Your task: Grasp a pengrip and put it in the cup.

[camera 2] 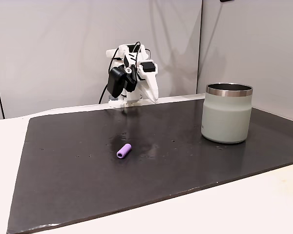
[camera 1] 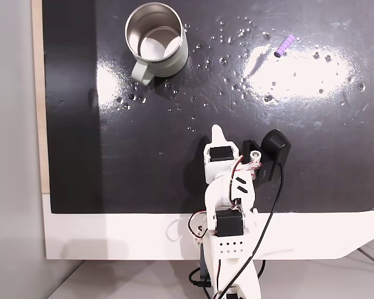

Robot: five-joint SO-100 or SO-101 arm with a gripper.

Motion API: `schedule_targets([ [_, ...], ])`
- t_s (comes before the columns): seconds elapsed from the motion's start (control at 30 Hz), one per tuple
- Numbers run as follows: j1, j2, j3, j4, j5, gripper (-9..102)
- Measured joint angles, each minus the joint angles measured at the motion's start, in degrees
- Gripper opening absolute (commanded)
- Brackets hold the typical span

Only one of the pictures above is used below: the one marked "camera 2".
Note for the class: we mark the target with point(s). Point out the purple pen grip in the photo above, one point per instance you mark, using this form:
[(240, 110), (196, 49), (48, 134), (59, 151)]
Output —
[(124, 151)]

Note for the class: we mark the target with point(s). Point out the black table mat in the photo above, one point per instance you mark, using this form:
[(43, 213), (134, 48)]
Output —
[(136, 175)]

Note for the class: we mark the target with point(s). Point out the black camera box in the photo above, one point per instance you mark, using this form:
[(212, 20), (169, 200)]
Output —
[(116, 83)]

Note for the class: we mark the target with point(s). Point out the black object on wall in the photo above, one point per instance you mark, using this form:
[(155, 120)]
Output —
[(226, 0)]

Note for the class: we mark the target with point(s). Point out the pale green steel-rimmed cup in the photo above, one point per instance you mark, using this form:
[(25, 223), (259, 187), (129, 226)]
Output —
[(225, 114)]

